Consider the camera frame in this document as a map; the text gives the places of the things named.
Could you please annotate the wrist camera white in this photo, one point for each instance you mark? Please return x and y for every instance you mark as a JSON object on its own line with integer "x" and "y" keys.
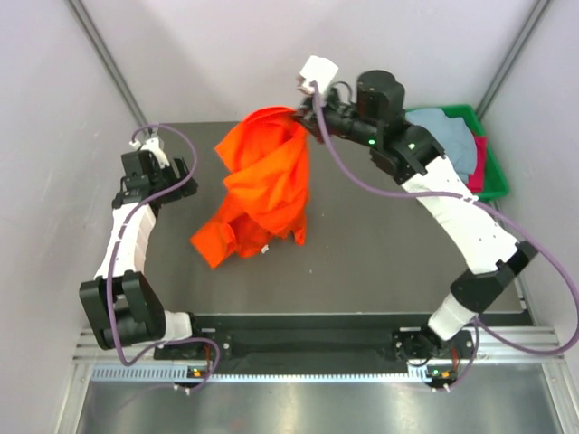
{"x": 155, "y": 146}
{"x": 319, "y": 69}

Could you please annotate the grey blue t shirt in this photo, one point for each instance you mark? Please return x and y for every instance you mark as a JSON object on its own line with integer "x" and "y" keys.
{"x": 453, "y": 135}

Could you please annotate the orange t shirt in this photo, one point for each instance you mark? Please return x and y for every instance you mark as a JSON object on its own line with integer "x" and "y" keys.
{"x": 267, "y": 191}

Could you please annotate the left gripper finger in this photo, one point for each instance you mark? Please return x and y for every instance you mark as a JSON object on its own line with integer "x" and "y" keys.
{"x": 182, "y": 171}
{"x": 188, "y": 189}

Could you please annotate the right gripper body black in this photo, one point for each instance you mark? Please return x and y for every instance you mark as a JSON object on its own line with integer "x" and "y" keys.
{"x": 342, "y": 119}

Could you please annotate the aluminium frame rail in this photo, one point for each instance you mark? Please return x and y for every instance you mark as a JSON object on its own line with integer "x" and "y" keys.
{"x": 528, "y": 344}

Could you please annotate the magenta t shirt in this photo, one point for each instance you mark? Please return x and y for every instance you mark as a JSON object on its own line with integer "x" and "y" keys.
{"x": 476, "y": 180}

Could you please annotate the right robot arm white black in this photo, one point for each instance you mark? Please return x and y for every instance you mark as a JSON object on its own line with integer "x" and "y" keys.
{"x": 417, "y": 162}

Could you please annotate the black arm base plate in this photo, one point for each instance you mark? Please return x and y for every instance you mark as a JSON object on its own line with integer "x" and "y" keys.
{"x": 327, "y": 344}

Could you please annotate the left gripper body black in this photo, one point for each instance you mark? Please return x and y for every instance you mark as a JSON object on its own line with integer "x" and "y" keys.
{"x": 164, "y": 178}

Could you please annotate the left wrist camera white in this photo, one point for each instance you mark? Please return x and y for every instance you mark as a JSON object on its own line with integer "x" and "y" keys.
{"x": 155, "y": 146}

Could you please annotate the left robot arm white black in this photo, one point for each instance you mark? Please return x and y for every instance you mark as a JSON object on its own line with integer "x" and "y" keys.
{"x": 120, "y": 275}

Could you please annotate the green plastic bin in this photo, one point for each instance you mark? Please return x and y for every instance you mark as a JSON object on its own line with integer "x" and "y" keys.
{"x": 495, "y": 183}

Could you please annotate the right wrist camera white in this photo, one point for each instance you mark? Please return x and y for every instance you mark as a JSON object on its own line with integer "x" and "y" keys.
{"x": 319, "y": 69}

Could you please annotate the grey slotted cable duct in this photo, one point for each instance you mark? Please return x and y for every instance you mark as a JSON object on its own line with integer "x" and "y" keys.
{"x": 187, "y": 374}

